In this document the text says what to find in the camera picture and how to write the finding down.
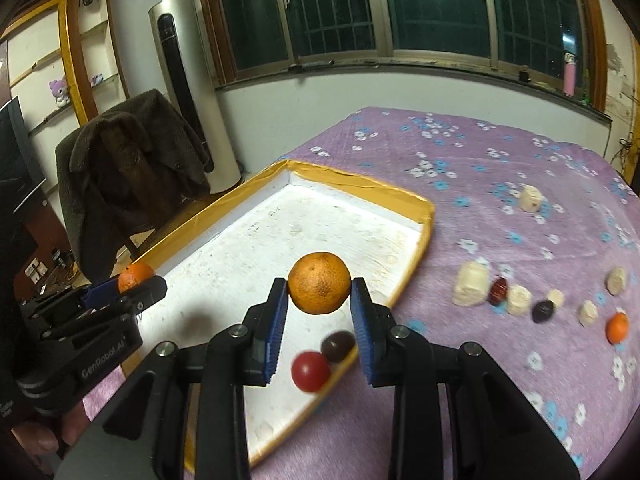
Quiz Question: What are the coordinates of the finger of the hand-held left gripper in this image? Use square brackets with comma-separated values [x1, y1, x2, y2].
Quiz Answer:
[47, 275, 168, 348]
[20, 279, 121, 331]

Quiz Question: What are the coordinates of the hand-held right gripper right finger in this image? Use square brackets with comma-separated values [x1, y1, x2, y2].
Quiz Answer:
[350, 276, 583, 480]

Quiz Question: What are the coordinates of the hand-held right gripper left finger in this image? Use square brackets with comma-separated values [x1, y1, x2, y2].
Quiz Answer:
[52, 276, 290, 480]

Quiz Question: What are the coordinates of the small bright orange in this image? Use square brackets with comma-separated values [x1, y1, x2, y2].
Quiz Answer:
[118, 262, 156, 295]
[605, 312, 630, 346]

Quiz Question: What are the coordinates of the large dull orange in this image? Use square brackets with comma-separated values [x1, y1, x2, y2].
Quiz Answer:
[287, 251, 352, 316]

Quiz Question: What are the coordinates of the white foam tray yellow rim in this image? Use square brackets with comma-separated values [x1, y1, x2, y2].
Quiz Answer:
[117, 159, 436, 473]

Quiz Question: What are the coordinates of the large white yam chunk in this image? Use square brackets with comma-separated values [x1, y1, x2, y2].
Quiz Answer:
[452, 261, 491, 307]

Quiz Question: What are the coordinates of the red date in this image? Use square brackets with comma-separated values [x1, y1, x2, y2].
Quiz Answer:
[488, 276, 510, 306]

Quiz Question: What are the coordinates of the person's left hand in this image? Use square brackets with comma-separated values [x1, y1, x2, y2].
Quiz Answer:
[15, 400, 91, 473]

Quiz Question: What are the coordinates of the red cherry tomato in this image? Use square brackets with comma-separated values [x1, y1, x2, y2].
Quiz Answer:
[291, 351, 332, 393]

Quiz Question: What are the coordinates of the wooden television cabinet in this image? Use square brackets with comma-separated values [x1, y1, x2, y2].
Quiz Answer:
[0, 180, 86, 306]

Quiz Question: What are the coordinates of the wooden chair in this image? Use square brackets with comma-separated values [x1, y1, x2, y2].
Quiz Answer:
[97, 120, 171, 261]

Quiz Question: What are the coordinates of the black television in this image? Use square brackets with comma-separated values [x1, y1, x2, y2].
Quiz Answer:
[0, 95, 48, 213]

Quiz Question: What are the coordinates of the dark brown fleece coat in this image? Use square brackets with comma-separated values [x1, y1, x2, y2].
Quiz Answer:
[55, 89, 211, 281]

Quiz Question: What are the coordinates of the purple floral bedsheet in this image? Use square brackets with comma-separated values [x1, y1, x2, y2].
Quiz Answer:
[82, 106, 640, 480]

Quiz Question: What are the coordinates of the silver tower air conditioner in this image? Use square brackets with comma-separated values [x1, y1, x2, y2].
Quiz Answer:
[148, 0, 243, 195]

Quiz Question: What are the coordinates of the purple plush toy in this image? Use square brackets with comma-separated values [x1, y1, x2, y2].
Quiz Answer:
[48, 76, 71, 107]

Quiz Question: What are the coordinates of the beige yam chunk with holes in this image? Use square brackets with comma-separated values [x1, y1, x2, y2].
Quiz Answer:
[518, 185, 545, 212]

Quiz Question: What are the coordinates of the pink bottle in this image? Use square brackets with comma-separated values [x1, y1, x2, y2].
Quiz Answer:
[562, 52, 578, 96]

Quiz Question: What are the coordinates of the wood-framed window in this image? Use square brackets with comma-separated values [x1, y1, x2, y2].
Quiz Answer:
[195, 0, 608, 111]

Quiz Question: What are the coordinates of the yellow-framed wall shelf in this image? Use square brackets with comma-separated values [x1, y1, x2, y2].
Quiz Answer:
[0, 0, 131, 196]

